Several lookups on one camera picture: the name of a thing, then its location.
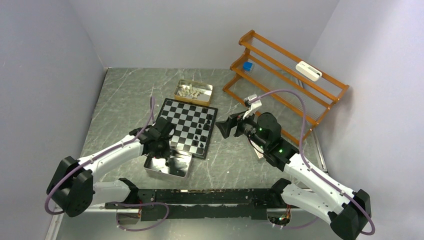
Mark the black and white chessboard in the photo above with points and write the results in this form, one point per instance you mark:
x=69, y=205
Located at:
x=186, y=117

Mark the silver tin box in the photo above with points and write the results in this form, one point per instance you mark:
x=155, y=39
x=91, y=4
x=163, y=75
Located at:
x=175, y=167

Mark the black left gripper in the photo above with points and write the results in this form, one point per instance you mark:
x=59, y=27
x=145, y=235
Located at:
x=164, y=154

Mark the gold tin box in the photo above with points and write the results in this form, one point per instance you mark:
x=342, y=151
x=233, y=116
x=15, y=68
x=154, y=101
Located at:
x=204, y=99

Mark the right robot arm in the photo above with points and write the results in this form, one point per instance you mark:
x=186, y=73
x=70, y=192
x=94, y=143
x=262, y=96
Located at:
x=345, y=210

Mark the blue cube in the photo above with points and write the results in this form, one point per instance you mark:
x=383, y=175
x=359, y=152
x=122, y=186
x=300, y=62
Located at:
x=248, y=66

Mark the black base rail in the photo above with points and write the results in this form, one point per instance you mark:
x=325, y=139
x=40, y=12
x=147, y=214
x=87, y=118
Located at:
x=252, y=203

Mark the white rectangular device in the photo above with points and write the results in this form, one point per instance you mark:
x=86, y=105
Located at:
x=308, y=71

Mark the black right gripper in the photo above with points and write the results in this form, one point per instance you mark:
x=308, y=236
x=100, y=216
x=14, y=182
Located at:
x=225, y=127

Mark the orange wooden rack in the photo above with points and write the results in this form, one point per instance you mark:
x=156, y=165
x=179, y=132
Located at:
x=275, y=68

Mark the small white red box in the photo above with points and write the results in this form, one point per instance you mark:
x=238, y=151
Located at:
x=259, y=154

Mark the pile of white chess pieces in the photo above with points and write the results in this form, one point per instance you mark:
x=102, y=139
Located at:
x=189, y=91

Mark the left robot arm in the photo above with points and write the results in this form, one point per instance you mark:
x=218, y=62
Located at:
x=76, y=183

